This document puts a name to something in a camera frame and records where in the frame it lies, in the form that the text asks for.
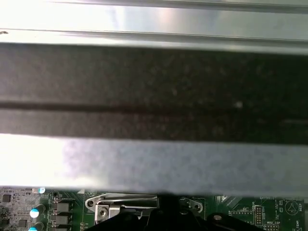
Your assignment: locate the grey square inductor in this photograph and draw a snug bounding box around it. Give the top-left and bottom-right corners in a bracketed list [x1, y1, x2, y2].
[57, 203, 73, 213]
[57, 215, 73, 226]

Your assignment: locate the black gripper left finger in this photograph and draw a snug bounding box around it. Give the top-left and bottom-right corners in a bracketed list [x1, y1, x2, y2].
[84, 194, 170, 231]

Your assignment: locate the black pin header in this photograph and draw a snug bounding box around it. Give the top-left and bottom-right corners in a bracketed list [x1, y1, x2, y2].
[255, 205, 263, 224]

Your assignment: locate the metal socket cover frame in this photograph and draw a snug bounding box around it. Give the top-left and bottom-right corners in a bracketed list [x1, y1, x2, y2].
[108, 204, 140, 226]

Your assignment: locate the metal locking lever wire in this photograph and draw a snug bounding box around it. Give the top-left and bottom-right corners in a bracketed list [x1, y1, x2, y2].
[102, 193, 158, 201]

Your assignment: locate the green motherboard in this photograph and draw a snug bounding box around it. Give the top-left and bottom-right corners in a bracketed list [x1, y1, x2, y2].
[0, 185, 308, 231]

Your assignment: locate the CPU socket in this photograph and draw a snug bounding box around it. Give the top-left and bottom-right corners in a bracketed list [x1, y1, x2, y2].
[85, 193, 203, 226]

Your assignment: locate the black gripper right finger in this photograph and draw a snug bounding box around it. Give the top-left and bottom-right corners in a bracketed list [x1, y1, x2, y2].
[169, 195, 257, 231]

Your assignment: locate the black open PC case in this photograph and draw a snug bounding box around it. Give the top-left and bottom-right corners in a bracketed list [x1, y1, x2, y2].
[0, 42, 308, 195]

